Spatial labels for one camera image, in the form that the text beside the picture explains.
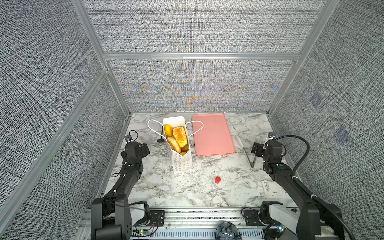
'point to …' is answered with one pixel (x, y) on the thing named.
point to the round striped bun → (174, 144)
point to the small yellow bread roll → (168, 130)
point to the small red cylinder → (217, 179)
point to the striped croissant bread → (179, 134)
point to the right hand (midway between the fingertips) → (264, 143)
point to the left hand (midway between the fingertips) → (136, 146)
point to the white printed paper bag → (181, 163)
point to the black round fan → (228, 231)
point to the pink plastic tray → (214, 138)
